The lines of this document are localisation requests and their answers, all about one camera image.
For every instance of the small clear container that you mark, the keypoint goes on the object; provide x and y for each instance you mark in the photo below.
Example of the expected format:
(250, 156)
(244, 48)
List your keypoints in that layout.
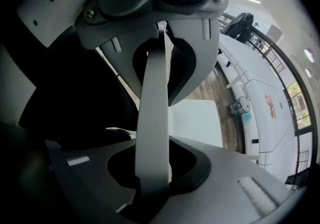
(242, 105)

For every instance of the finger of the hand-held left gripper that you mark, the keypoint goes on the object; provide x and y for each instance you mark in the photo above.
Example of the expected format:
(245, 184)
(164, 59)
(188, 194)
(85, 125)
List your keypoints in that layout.
(200, 51)

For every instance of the large glass window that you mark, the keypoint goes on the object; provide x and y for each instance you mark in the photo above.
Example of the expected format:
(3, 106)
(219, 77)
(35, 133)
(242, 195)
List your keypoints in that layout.
(300, 108)

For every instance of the person's black shirt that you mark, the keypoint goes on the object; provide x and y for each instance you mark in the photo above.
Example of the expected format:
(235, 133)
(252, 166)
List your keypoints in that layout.
(75, 93)

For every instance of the black metal railing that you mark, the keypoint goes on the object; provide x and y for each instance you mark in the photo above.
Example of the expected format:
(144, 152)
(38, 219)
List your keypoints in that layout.
(297, 148)

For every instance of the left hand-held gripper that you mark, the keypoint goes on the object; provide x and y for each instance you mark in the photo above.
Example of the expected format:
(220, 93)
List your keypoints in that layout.
(125, 6)

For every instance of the square ceiling panel light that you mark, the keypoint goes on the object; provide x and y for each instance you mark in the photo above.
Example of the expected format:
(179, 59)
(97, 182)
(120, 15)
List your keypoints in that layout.
(253, 0)

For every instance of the black jacket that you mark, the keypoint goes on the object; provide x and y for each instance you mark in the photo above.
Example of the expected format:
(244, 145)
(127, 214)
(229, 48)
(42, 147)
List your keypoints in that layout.
(238, 26)

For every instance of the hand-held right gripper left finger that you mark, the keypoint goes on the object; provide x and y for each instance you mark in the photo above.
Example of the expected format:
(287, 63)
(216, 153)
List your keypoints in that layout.
(87, 168)

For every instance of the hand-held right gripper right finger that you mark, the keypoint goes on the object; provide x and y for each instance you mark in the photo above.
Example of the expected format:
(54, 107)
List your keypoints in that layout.
(225, 180)

